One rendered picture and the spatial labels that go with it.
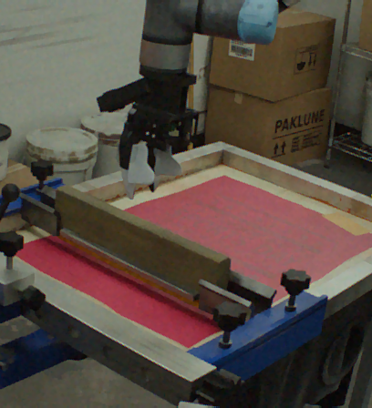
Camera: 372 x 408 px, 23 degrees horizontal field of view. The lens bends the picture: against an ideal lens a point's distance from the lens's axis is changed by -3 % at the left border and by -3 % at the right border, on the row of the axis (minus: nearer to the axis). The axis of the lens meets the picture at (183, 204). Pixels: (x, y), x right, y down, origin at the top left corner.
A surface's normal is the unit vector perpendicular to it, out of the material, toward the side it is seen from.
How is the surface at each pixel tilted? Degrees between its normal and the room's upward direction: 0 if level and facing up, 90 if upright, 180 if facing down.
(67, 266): 0
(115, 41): 90
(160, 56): 90
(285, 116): 89
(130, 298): 0
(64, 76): 90
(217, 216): 0
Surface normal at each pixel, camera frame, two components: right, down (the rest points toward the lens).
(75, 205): -0.64, 0.23
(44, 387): 0.10, -0.92
